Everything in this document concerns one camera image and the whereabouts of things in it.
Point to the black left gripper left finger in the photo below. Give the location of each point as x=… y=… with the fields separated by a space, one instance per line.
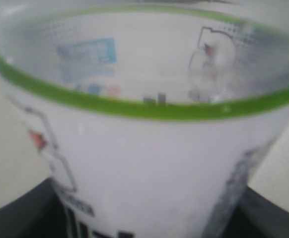
x=36 y=214

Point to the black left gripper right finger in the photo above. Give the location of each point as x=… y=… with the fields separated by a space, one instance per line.
x=257 y=217

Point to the clear plastic bottle green label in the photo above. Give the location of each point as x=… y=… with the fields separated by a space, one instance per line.
x=152 y=115

